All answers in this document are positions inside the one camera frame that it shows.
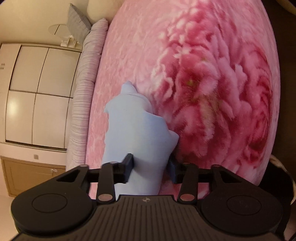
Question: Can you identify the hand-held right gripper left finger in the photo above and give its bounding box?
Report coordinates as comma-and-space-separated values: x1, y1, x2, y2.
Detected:
55, 153, 135, 205

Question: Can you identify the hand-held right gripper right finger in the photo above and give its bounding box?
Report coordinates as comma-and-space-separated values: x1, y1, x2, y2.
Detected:
167, 158, 237, 202

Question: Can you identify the light blue sweatshirt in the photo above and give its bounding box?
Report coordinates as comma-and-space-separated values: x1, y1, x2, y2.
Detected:
103, 81, 179, 195

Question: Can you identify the striped grey duvet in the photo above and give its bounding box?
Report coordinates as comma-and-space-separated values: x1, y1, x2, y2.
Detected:
66, 19, 109, 172

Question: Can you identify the pink floral blanket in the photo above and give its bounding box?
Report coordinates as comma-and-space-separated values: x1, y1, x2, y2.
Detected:
85, 0, 281, 200

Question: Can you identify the wooden door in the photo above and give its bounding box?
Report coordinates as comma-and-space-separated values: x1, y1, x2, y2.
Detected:
0, 156, 66, 197

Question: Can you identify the white wardrobe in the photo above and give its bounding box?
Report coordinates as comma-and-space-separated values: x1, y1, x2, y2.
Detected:
0, 43, 81, 151

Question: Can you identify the grey checked pillow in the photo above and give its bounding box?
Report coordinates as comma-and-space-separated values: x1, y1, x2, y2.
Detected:
67, 3, 92, 44

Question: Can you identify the white quilted headboard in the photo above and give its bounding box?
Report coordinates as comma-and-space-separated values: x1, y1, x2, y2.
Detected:
87, 0, 125, 24

